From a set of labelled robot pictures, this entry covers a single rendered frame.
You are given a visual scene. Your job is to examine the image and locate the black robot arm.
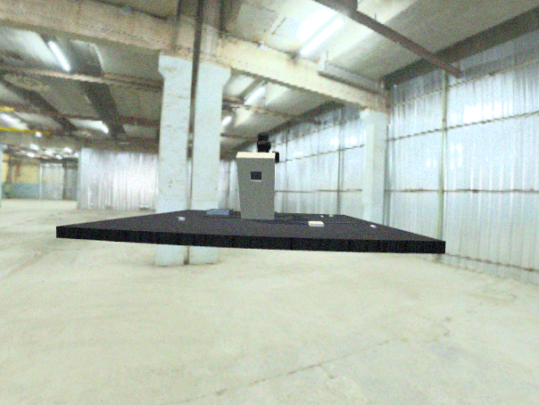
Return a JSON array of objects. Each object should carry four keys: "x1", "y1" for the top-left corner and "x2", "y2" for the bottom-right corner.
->
[{"x1": 257, "y1": 132, "x2": 271, "y2": 153}]

